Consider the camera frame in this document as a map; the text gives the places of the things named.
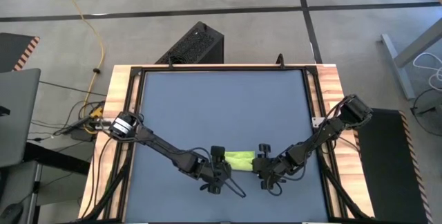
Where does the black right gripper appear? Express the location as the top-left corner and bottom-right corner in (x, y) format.
(252, 143), (291, 191)

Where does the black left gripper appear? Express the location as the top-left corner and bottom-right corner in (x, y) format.
(198, 145), (233, 196)

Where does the yellow-green microfibre towel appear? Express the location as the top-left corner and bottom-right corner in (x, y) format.
(224, 150), (257, 172)

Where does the blue-grey table mat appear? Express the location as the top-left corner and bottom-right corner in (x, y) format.
(122, 70), (328, 223)

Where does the black computer tower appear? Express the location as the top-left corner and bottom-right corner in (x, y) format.
(155, 21), (224, 65)

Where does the large black striped-edge floor mat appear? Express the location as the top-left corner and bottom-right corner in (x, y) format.
(354, 108), (434, 224)

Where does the black power strip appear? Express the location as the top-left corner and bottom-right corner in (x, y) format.
(91, 118), (113, 132)

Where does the grey metal desk leg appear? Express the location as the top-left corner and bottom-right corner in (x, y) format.
(381, 18), (442, 100)

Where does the grey side table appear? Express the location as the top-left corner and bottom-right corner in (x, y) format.
(0, 160), (44, 224)

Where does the grey laptop lid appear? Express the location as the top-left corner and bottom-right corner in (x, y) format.
(0, 68), (41, 168)

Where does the black computer mouse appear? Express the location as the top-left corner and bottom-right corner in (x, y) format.
(0, 203), (24, 224)

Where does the small black striped-edge floor mat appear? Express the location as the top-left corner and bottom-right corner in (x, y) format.
(0, 32), (41, 73)

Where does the black cable conduit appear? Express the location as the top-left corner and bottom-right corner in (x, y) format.
(81, 137), (134, 223)
(317, 147), (367, 221)

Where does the black metal table frame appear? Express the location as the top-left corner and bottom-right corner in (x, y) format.
(103, 64), (367, 224)

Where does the looped black floor cable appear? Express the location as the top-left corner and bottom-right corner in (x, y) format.
(410, 87), (442, 138)

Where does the yellow floor cable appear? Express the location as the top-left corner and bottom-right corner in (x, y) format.
(51, 0), (105, 135)

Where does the thin black floor cable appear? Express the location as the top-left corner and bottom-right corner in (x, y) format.
(38, 80), (107, 97)

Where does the white cable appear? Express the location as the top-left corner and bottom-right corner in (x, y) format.
(412, 51), (442, 92)

